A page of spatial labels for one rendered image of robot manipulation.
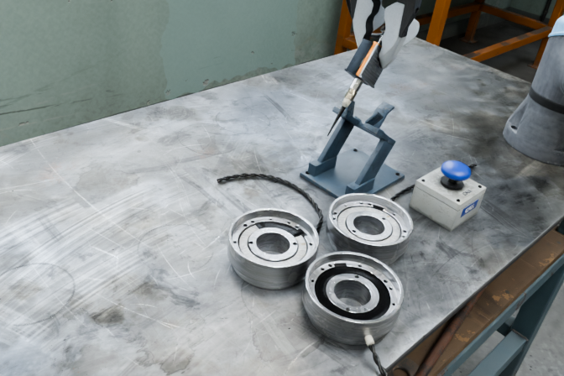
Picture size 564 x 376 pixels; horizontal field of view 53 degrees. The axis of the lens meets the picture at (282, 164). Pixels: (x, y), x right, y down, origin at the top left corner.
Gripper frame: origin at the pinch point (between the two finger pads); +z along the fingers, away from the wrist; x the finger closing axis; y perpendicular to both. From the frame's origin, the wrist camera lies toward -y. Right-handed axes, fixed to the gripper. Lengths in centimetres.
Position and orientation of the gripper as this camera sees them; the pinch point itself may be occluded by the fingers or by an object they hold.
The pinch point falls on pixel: (372, 55)
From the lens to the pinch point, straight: 76.1
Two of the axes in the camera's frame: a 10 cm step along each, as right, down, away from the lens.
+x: -7.0, -4.4, 5.6
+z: -1.0, 8.4, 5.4
